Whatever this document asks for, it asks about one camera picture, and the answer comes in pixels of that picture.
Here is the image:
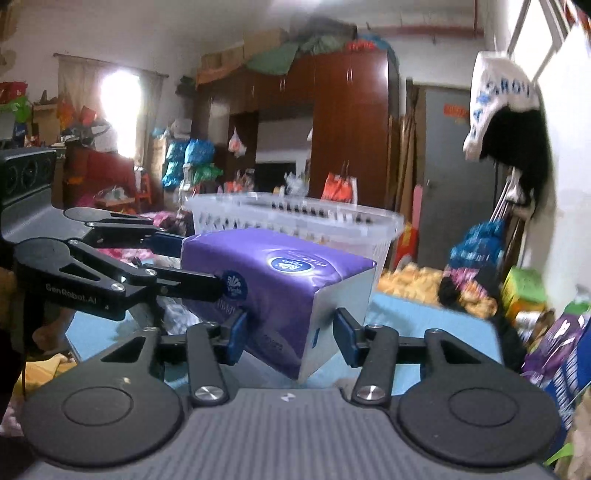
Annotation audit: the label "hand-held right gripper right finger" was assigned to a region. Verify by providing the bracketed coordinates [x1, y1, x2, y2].
[333, 307, 490, 409]

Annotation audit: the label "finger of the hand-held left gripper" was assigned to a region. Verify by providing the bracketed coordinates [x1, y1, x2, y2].
[69, 239, 225, 302]
[89, 216, 186, 257]

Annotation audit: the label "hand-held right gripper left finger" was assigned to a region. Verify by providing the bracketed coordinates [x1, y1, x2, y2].
[99, 308, 251, 408]

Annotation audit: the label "purple tissue pack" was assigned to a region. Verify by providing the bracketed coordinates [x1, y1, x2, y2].
[181, 227, 378, 381]

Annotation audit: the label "white plastic basket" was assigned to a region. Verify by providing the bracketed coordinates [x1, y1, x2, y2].
[184, 191, 404, 278]

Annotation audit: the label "red cabinet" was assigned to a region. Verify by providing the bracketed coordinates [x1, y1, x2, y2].
[62, 148, 139, 208]

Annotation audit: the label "yellow patterned blanket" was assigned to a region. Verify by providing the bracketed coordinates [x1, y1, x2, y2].
[379, 263, 497, 319]

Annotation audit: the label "blue plastic bags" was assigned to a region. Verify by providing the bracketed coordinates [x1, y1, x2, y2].
[161, 138, 218, 188]

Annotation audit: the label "blue mat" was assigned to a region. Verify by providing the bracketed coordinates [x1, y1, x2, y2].
[65, 291, 504, 393]

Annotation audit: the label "beige window curtain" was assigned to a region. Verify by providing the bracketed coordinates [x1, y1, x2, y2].
[55, 53, 167, 167]

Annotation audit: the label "orange and white bag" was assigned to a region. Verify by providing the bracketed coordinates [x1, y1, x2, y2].
[321, 172, 358, 205]

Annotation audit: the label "blue patterned bag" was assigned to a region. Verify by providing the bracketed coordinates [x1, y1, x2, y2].
[450, 220, 506, 273]

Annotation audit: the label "green box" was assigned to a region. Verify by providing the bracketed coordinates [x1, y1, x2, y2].
[501, 267, 548, 319]

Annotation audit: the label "grey door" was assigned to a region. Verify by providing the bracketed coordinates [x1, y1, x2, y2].
[422, 88, 502, 268]

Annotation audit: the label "cardboard boxes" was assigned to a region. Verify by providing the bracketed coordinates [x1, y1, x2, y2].
[198, 28, 289, 75]

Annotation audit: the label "purple packets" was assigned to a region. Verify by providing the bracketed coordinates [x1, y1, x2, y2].
[522, 314, 591, 393]

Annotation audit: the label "metal clothes hangers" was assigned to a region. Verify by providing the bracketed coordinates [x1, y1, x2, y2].
[489, 168, 522, 232]

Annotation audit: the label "green cloth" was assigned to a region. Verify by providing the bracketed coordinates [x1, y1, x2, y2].
[247, 34, 358, 77]

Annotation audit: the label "brown wooden wardrobe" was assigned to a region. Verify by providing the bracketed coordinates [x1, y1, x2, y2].
[194, 50, 400, 208]

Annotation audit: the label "black hanging garment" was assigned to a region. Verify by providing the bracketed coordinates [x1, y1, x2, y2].
[480, 106, 552, 208]

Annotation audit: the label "white printed hanging cloth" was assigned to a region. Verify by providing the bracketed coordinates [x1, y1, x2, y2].
[463, 52, 541, 161]

